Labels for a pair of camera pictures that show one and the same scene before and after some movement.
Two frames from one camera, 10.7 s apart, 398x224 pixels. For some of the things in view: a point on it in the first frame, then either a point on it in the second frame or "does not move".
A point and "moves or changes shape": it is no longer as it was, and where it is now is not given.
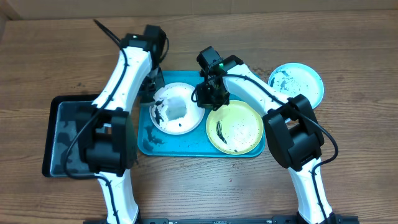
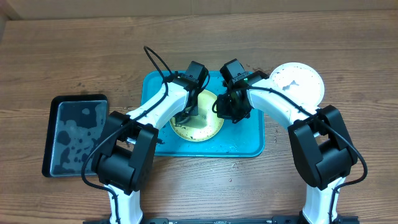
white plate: x=193 y=116 moves or changes shape
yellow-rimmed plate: x=235 y=128 to x=204 y=127
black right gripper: x=209 y=99 to x=226 y=109
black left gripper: x=159 y=83 to x=192 y=111
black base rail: x=334 y=219 does not move
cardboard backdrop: x=51 y=9 does not move
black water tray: x=67 y=114 does not move
